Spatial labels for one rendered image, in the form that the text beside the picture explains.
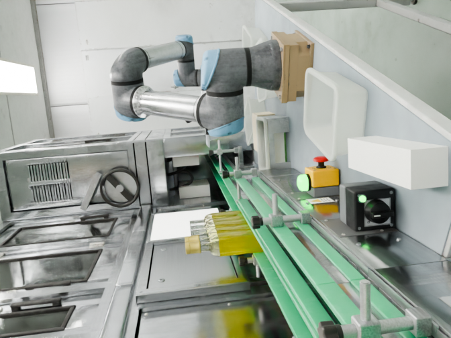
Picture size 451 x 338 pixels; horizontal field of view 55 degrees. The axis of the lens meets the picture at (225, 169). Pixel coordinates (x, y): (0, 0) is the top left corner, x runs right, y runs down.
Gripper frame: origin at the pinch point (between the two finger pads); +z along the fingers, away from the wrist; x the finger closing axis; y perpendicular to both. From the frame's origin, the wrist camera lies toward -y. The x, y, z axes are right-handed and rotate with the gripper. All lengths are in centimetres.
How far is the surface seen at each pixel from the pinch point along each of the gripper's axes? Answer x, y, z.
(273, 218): -104, 10, -4
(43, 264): -32, -67, 39
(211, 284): -76, -3, 27
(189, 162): 49, -8, 20
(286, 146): -39.0, 27.6, -6.0
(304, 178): -87, 21, -7
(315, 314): -130, 12, 4
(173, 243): -33.9, -15.7, 32.1
